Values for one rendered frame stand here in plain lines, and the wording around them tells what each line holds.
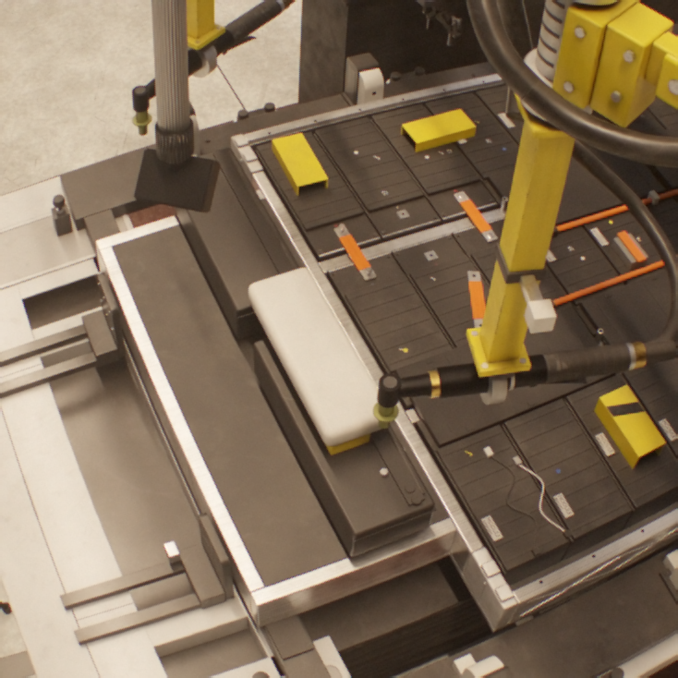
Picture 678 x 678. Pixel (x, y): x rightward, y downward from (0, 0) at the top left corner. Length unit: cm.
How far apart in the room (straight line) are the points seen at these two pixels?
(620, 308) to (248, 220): 78
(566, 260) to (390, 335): 44
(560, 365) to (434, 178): 85
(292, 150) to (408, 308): 48
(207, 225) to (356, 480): 63
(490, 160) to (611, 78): 137
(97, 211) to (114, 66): 192
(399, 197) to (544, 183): 107
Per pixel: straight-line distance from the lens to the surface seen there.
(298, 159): 243
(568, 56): 120
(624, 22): 117
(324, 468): 186
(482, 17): 117
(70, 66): 449
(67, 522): 214
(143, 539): 218
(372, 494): 184
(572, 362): 172
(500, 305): 153
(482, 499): 197
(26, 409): 230
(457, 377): 167
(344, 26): 328
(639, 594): 210
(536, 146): 132
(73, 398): 238
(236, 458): 200
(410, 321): 218
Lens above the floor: 269
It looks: 52 degrees down
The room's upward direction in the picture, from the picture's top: 4 degrees clockwise
